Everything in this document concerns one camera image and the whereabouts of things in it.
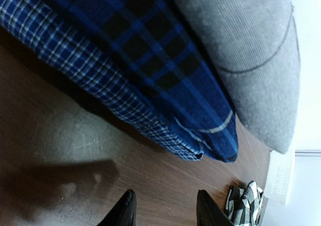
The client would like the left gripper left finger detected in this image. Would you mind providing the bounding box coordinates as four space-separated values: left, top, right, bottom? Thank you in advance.
97 189 137 226

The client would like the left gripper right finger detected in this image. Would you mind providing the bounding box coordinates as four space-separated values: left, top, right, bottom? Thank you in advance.
197 190 233 226

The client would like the black white checkered shirt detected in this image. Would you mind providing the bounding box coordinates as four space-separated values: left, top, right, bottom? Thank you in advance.
224 180 264 226

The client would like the grey shirt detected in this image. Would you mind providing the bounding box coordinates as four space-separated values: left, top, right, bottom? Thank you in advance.
174 0 300 154

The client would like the dark blue plaid shirt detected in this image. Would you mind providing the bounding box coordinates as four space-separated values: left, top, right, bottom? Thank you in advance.
25 0 239 163

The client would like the white plastic basket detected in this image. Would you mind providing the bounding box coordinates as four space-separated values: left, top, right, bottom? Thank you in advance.
264 149 295 205

